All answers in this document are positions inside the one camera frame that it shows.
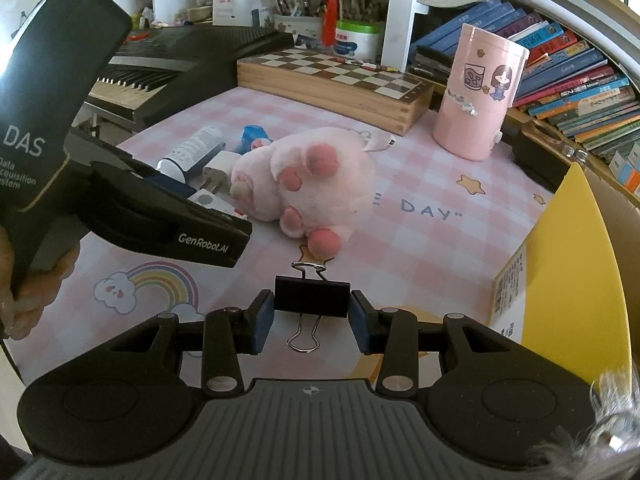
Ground orange white small box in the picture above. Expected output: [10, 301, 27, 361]
[607, 152, 640, 196]

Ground person's left hand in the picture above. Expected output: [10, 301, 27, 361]
[0, 225, 78, 341]

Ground black binder clip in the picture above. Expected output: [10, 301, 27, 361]
[274, 261, 351, 352]

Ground white tub green lid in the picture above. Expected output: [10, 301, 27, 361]
[335, 19, 386, 61]

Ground row of colourful books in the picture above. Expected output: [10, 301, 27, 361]
[406, 0, 640, 158]

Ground wooden chessboard box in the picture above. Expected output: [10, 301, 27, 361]
[236, 47, 435, 136]

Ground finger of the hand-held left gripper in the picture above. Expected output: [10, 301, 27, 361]
[65, 127, 252, 234]

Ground red white glue bottle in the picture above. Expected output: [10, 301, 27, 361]
[321, 0, 344, 47]

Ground white spray bottle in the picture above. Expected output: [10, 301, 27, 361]
[156, 126, 224, 182]

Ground pink cylindrical container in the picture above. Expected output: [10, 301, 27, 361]
[432, 22, 530, 162]

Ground white bookshelf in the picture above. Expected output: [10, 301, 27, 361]
[100, 0, 640, 73]

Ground black electronic keyboard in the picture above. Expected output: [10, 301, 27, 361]
[75, 25, 296, 133]

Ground white charger plug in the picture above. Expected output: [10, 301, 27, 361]
[201, 150, 242, 194]

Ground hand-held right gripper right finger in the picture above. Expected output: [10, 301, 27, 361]
[349, 289, 522, 397]

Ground yellow cardboard box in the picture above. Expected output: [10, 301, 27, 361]
[487, 162, 632, 386]

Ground grey furry sleeve cuff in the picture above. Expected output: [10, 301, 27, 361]
[530, 367, 640, 480]

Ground small blue box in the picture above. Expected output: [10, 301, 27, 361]
[239, 124, 273, 155]

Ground pink plush paw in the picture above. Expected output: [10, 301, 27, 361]
[230, 127, 377, 256]

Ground pink checkered desktop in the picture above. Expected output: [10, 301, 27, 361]
[10, 85, 566, 391]

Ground pen holder with pens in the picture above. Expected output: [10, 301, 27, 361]
[272, 0, 326, 50]

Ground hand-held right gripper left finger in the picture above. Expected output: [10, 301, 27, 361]
[107, 289, 276, 397]

